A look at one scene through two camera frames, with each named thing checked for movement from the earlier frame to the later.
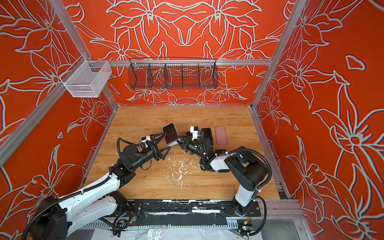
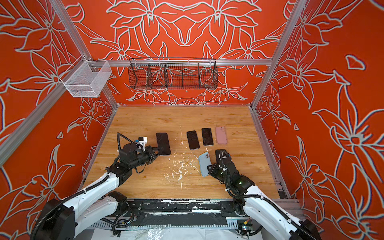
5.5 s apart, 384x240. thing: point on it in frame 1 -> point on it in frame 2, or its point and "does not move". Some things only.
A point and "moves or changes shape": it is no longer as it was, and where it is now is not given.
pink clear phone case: x=220 y=132 does not move
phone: x=207 y=133 does not move
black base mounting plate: x=179 y=213 does not move
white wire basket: x=88 y=80 does not move
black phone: x=171 y=133 moves or changes shape
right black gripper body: x=192 y=147 -> x=218 y=173
